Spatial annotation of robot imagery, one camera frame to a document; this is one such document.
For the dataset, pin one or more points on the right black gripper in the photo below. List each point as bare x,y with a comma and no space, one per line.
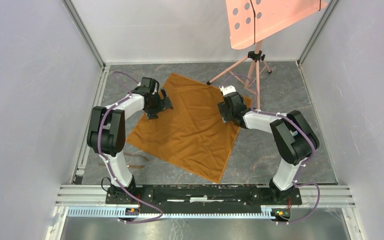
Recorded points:
225,114

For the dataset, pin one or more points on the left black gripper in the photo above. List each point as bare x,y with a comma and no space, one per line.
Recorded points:
164,104

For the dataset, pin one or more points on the orange cloth napkin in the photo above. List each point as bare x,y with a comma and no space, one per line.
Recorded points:
191,135

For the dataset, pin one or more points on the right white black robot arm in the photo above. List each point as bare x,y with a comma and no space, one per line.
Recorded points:
295,140

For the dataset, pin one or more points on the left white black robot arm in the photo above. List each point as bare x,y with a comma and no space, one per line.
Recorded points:
107,129

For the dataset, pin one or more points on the pink music stand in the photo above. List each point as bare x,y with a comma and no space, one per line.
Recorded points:
251,21

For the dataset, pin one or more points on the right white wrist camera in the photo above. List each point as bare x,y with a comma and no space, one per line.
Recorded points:
226,90

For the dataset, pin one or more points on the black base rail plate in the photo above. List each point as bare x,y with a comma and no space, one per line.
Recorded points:
200,198

